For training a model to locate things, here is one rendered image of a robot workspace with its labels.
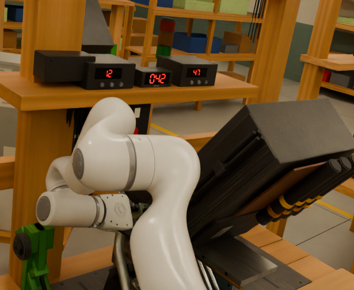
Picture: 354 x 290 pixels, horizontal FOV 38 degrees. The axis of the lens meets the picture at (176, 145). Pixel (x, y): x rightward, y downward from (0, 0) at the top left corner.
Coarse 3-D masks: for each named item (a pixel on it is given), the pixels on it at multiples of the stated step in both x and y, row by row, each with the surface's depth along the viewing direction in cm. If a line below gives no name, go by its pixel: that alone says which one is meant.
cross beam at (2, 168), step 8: (176, 136) 200; (184, 136) 201; (192, 136) 203; (200, 136) 205; (208, 136) 206; (192, 144) 201; (200, 144) 204; (0, 160) 152; (8, 160) 153; (0, 168) 150; (8, 168) 152; (0, 176) 151; (8, 176) 153; (0, 184) 152; (8, 184) 154
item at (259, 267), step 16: (224, 240) 157; (208, 256) 146; (224, 256) 148; (240, 256) 149; (256, 256) 150; (224, 272) 141; (240, 272) 141; (256, 272) 142; (272, 272) 146; (240, 288) 138
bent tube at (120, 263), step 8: (144, 208) 147; (136, 216) 146; (120, 240) 151; (120, 248) 151; (120, 256) 149; (120, 264) 148; (120, 272) 147; (120, 280) 147; (128, 280) 147; (128, 288) 145
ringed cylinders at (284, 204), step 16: (336, 160) 131; (352, 160) 131; (320, 176) 127; (336, 176) 130; (288, 192) 136; (304, 192) 132; (320, 192) 140; (272, 208) 140; (288, 208) 137; (304, 208) 151
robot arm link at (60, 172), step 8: (56, 160) 124; (64, 160) 121; (72, 160) 111; (56, 168) 122; (64, 168) 118; (72, 168) 112; (48, 176) 129; (56, 176) 128; (64, 176) 116; (72, 176) 113; (48, 184) 130; (56, 184) 129; (64, 184) 129; (72, 184) 114; (80, 184) 113; (80, 192) 116; (88, 192) 116
